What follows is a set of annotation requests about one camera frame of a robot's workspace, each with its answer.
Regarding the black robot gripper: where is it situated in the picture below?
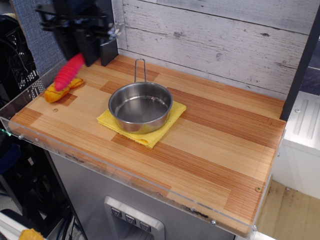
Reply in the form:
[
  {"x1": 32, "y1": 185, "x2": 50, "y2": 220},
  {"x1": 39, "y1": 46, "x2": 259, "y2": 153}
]
[{"x1": 35, "y1": 0, "x2": 118, "y2": 67}]

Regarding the red-handled metal fork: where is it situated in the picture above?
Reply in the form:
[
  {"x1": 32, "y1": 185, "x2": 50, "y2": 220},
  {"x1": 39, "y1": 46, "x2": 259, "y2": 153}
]
[{"x1": 54, "y1": 53, "x2": 85, "y2": 91}]

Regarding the orange plush toy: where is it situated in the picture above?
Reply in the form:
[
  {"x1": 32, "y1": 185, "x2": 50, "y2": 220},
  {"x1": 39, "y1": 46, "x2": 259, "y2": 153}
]
[{"x1": 44, "y1": 78, "x2": 84, "y2": 103}]

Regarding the black plastic crate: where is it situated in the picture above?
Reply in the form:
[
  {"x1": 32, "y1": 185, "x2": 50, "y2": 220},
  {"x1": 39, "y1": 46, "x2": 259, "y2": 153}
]
[{"x1": 0, "y1": 14, "x2": 39, "y2": 99}]

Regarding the yellow folded cloth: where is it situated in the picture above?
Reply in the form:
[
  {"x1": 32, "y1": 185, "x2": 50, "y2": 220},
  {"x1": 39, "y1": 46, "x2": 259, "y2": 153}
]
[{"x1": 97, "y1": 101, "x2": 187, "y2": 149}]

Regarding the stainless steel pot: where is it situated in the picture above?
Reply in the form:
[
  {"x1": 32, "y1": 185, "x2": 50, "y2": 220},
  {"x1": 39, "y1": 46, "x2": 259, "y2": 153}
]
[{"x1": 108, "y1": 58, "x2": 173, "y2": 132}]

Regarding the clear acrylic table guard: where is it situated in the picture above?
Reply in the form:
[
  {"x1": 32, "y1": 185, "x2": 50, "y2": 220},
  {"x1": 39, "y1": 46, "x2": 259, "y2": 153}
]
[{"x1": 0, "y1": 34, "x2": 273, "y2": 240}]

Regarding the silver cabinet with dispenser panel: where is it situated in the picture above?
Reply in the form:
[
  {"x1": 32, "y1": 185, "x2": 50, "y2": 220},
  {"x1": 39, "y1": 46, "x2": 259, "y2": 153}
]
[{"x1": 50, "y1": 153, "x2": 235, "y2": 240}]

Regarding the white ribbed box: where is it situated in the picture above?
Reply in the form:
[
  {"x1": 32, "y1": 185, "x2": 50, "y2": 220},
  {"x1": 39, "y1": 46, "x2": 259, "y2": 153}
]
[{"x1": 271, "y1": 91, "x2": 320, "y2": 199}]

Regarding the dark grey vertical post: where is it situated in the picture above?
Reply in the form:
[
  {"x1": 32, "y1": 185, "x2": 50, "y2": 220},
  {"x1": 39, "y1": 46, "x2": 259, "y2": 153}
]
[{"x1": 96, "y1": 0, "x2": 118, "y2": 66}]

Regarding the dark right frame post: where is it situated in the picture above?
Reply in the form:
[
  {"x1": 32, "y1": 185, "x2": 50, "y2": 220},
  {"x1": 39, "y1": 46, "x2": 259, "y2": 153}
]
[{"x1": 279, "y1": 7, "x2": 320, "y2": 121}]

